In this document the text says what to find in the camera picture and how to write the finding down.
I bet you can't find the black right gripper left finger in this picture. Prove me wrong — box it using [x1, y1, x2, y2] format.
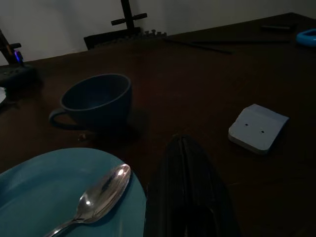
[144, 135, 184, 237]

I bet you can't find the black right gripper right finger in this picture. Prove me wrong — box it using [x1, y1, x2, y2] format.
[182, 134, 241, 237]

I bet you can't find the silver metal spoon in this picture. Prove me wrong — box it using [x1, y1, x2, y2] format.
[42, 163, 131, 237]

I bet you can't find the grey folded card stack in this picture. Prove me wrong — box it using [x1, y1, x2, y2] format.
[228, 103, 290, 156]

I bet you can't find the dark blue ceramic cup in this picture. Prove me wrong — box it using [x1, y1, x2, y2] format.
[48, 73, 133, 133]

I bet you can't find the light blue plate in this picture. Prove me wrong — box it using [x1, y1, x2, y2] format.
[0, 147, 148, 237]

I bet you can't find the black chopstick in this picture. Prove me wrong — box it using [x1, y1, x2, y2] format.
[163, 37, 233, 55]

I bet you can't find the black wooden chair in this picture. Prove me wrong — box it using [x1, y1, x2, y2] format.
[83, 0, 148, 51]

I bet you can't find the small black bar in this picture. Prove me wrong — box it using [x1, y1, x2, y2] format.
[261, 23, 298, 32]

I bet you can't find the light blue plastic object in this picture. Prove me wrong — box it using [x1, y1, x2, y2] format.
[296, 28, 316, 47]

